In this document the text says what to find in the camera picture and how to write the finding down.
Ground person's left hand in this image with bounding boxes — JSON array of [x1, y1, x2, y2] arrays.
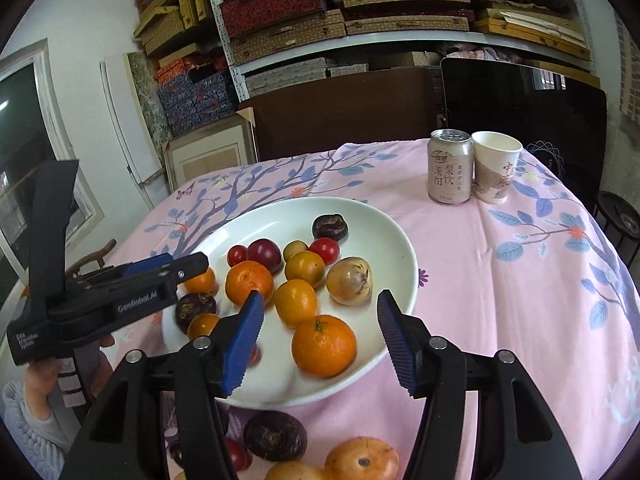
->
[[24, 332, 117, 411]]

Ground black round stool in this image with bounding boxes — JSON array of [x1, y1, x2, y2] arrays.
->
[[595, 190, 640, 246]]

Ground stack of blue patterned boxes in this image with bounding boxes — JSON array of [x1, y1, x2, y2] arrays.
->
[[155, 57, 238, 136]]

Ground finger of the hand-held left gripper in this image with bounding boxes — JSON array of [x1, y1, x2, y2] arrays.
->
[[114, 252, 210, 295], [120, 254, 176, 278]]

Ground yellow-orange tomato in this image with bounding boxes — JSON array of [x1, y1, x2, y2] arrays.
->
[[284, 251, 326, 288], [273, 279, 319, 327]]

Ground tan striped fig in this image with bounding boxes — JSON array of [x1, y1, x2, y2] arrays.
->
[[326, 256, 374, 306]]

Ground stack of woven gift boxes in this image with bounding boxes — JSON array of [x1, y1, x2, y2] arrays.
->
[[210, 0, 601, 96]]

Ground large orange persimmon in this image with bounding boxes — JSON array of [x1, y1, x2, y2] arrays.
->
[[324, 437, 401, 480]]

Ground pale yellow passion fruit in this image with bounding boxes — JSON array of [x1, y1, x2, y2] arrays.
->
[[264, 461, 328, 480]]

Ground white metal shelf rack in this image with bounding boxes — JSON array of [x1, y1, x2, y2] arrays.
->
[[200, 0, 601, 111]]

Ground brown wooden board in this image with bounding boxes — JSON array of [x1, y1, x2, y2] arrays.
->
[[239, 67, 446, 163]]

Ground white leaning board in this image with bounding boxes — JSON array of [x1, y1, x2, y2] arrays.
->
[[100, 52, 158, 186]]

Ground rough-skinned mandarin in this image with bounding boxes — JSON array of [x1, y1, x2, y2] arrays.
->
[[225, 261, 275, 307]]

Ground dark purple passion fruit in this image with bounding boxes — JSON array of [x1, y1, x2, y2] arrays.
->
[[243, 410, 308, 462]]

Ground dark brown passion fruit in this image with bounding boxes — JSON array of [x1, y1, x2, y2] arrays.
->
[[312, 214, 349, 242]]

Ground black glass panel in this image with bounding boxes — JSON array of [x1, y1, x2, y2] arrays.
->
[[440, 57, 608, 216]]

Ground pile of yellow woven boxes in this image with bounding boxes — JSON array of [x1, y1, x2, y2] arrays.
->
[[132, 0, 213, 58]]

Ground large red plum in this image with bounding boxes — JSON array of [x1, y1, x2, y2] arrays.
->
[[224, 437, 251, 472]]

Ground brown wooden chair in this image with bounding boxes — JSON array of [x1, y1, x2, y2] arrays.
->
[[65, 239, 118, 281]]

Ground large smooth orange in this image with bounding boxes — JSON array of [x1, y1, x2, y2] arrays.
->
[[291, 315, 358, 379]]

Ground white oval plate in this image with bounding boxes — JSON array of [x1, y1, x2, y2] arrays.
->
[[161, 196, 418, 408]]

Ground marbled stone panel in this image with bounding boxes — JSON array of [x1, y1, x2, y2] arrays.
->
[[127, 50, 173, 141]]

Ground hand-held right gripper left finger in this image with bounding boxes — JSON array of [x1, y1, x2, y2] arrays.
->
[[60, 290, 265, 480]]

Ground pink printed tablecloth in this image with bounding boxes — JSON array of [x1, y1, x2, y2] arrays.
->
[[97, 140, 640, 480]]

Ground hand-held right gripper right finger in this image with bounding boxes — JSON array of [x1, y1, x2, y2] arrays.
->
[[376, 289, 583, 480]]

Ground hanging bamboo mats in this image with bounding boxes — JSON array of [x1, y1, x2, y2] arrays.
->
[[615, 15, 640, 121]]

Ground beige picture frame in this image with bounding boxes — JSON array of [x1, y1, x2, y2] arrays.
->
[[162, 120, 258, 191]]

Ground person's left forearm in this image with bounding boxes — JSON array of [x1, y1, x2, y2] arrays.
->
[[0, 380, 76, 466]]

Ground white framed window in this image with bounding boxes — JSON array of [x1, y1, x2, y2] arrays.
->
[[0, 40, 106, 321]]

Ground small orange tomato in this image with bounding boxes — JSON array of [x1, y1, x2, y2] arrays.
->
[[187, 312, 221, 340]]

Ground silver drink can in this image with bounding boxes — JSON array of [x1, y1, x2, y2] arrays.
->
[[426, 129, 474, 206]]

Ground dark red plum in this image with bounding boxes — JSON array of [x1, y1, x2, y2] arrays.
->
[[246, 238, 282, 275]]

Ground small mandarin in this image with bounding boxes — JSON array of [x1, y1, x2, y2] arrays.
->
[[184, 267, 218, 295]]

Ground white paper cup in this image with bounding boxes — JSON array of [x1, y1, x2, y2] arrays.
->
[[471, 131, 523, 204]]

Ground pink folded cloth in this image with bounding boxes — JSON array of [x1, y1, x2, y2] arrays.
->
[[445, 42, 506, 61]]

